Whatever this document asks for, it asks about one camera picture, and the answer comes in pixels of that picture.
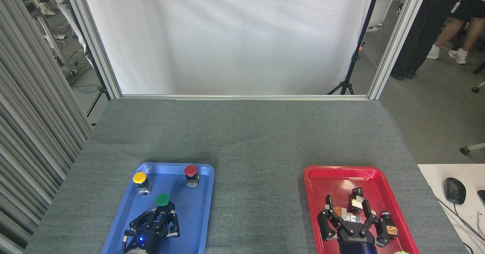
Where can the red plastic tray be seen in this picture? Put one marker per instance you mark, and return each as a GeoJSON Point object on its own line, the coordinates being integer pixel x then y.
{"type": "Point", "coordinates": [329, 178]}

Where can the small green part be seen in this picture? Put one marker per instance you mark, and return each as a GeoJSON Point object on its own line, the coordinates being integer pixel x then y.
{"type": "Point", "coordinates": [402, 252]}

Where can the red push button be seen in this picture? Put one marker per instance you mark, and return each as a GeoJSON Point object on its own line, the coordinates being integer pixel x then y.
{"type": "Point", "coordinates": [190, 170]}

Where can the white chair leg with caster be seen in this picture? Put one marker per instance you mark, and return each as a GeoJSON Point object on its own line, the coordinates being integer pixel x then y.
{"type": "Point", "coordinates": [475, 147]}

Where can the black tripod stand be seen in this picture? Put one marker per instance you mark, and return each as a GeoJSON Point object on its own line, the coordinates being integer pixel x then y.
{"type": "Point", "coordinates": [354, 59]}

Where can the black computer mouse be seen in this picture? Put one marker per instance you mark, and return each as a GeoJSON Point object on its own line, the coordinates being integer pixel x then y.
{"type": "Point", "coordinates": [454, 190]}

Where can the silver frame post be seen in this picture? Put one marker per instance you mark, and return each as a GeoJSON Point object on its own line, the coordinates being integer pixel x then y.
{"type": "Point", "coordinates": [94, 42]}
{"type": "Point", "coordinates": [398, 38]}

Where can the white and orange switch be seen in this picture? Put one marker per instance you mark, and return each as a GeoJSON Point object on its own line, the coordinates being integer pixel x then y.
{"type": "Point", "coordinates": [346, 213]}

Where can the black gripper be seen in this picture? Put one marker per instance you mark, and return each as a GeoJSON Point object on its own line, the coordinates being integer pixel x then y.
{"type": "Point", "coordinates": [358, 242]}
{"type": "Point", "coordinates": [147, 240]}

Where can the green push button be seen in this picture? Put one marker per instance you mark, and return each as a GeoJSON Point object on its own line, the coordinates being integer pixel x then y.
{"type": "Point", "coordinates": [162, 199]}

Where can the white chair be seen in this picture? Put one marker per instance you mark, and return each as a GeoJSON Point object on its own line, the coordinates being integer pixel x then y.
{"type": "Point", "coordinates": [379, 11]}

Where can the blue plastic tray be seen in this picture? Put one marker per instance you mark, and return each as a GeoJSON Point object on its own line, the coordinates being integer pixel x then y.
{"type": "Point", "coordinates": [189, 212]}

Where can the silver frame crossbar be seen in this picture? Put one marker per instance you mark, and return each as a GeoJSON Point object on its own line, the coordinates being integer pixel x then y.
{"type": "Point", "coordinates": [242, 97]}

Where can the person in black shorts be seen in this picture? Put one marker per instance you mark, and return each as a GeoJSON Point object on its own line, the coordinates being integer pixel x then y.
{"type": "Point", "coordinates": [471, 8]}

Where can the metal frame cart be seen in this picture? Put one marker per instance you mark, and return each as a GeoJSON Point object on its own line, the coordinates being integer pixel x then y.
{"type": "Point", "coordinates": [45, 30]}

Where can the person in black trousers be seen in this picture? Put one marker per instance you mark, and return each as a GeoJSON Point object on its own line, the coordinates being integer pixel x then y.
{"type": "Point", "coordinates": [420, 27]}

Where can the black switch with amber base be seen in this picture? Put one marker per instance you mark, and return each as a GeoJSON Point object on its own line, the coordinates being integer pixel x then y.
{"type": "Point", "coordinates": [390, 229]}

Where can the white backdrop screen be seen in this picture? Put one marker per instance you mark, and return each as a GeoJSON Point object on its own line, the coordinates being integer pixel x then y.
{"type": "Point", "coordinates": [227, 34]}

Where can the grey ribbed curtain panel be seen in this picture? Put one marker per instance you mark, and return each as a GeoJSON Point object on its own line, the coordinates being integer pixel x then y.
{"type": "Point", "coordinates": [30, 125]}

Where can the black and silver switch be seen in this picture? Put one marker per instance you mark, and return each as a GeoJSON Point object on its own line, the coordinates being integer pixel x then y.
{"type": "Point", "coordinates": [356, 201]}

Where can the yellow push button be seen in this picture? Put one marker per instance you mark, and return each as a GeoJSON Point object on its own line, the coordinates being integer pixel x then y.
{"type": "Point", "coordinates": [139, 177]}

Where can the black light stand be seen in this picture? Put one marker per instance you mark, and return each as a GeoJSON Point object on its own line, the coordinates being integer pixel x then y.
{"type": "Point", "coordinates": [101, 90]}

